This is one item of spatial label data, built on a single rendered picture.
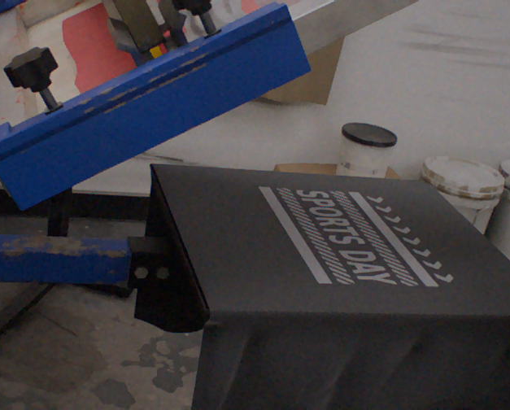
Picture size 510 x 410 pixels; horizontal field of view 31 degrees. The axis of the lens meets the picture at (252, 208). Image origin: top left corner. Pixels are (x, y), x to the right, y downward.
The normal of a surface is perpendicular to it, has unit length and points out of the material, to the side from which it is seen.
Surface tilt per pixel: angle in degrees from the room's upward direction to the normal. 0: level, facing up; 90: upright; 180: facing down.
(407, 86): 90
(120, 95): 90
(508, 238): 93
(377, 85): 90
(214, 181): 0
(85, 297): 0
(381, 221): 0
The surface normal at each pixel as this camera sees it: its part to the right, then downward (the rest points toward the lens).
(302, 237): 0.17, -0.90
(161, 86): 0.25, 0.43
